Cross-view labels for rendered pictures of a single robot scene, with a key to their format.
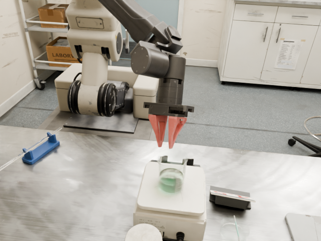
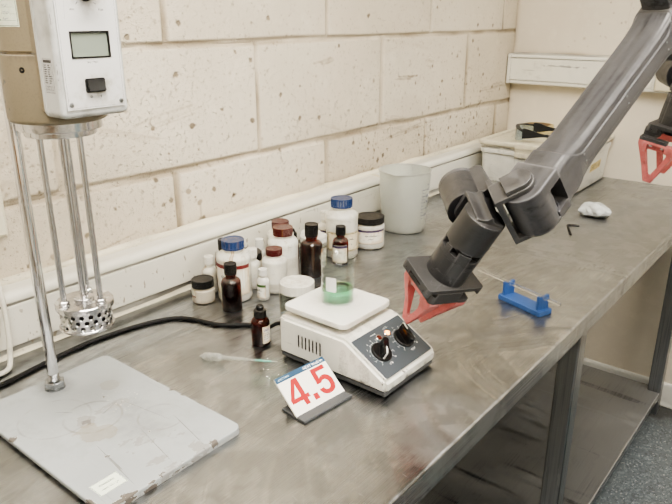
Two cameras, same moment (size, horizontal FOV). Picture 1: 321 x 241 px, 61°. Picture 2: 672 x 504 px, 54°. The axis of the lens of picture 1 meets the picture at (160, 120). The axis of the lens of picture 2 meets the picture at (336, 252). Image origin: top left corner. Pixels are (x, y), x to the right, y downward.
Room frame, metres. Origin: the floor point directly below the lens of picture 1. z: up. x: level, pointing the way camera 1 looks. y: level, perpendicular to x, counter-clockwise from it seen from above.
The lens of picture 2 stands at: (0.88, -0.80, 1.25)
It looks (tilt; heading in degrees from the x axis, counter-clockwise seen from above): 20 degrees down; 124
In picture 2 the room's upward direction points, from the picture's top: straight up
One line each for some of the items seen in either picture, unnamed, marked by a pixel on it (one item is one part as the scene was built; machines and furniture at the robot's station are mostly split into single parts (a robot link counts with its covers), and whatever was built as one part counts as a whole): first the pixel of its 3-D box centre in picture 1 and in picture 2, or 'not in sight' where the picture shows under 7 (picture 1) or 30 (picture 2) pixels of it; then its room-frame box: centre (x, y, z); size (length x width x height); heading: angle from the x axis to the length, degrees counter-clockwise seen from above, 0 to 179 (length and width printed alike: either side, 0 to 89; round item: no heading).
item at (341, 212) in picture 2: not in sight; (341, 226); (0.13, 0.35, 0.81); 0.07 x 0.07 x 0.13
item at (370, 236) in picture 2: not in sight; (369, 230); (0.15, 0.44, 0.79); 0.07 x 0.07 x 0.07
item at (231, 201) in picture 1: (231, 193); (313, 388); (0.42, -0.16, 0.77); 0.09 x 0.06 x 0.04; 79
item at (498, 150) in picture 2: not in sight; (545, 158); (0.29, 1.29, 0.82); 0.37 x 0.31 x 0.14; 86
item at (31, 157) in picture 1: (40, 146); (524, 296); (0.56, 0.31, 0.77); 0.10 x 0.03 x 0.04; 156
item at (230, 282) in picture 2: not in sight; (231, 286); (0.13, 0.00, 0.79); 0.04 x 0.04 x 0.09
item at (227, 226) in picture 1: (234, 230); (268, 373); (0.34, -0.15, 0.76); 0.06 x 0.06 x 0.02
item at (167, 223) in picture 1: (172, 192); (350, 335); (0.40, -0.03, 0.79); 0.22 x 0.13 x 0.08; 175
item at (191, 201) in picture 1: (172, 186); (337, 304); (0.38, -0.03, 0.83); 0.12 x 0.12 x 0.01; 85
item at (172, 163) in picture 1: (170, 171); (337, 277); (0.37, -0.02, 0.87); 0.06 x 0.05 x 0.08; 127
